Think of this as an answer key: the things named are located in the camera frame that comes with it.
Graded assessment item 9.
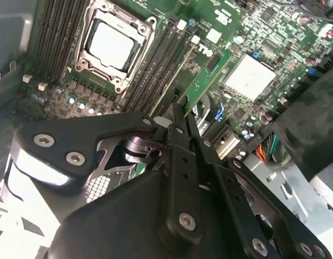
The green RAM stick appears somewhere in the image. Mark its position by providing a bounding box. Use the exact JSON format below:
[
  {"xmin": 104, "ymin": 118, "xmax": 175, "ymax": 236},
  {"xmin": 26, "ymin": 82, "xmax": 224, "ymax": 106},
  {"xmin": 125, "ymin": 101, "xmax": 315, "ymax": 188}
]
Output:
[{"xmin": 184, "ymin": 47, "xmax": 233, "ymax": 115}]

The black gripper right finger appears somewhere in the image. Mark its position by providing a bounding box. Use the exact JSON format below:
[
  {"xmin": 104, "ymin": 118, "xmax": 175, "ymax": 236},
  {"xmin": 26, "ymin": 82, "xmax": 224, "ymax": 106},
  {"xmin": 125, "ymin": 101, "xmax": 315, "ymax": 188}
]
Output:
[{"xmin": 187, "ymin": 112, "xmax": 333, "ymax": 259}]

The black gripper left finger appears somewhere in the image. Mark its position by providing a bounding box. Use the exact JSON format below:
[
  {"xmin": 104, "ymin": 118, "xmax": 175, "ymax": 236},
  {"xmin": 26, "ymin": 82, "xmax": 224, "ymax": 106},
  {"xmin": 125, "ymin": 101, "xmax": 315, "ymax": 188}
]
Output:
[{"xmin": 11, "ymin": 99, "xmax": 205, "ymax": 245}]

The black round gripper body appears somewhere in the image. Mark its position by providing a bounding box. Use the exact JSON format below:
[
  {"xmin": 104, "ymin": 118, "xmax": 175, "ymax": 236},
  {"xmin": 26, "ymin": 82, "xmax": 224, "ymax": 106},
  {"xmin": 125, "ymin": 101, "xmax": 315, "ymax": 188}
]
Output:
[{"xmin": 47, "ymin": 169, "xmax": 264, "ymax": 259}]

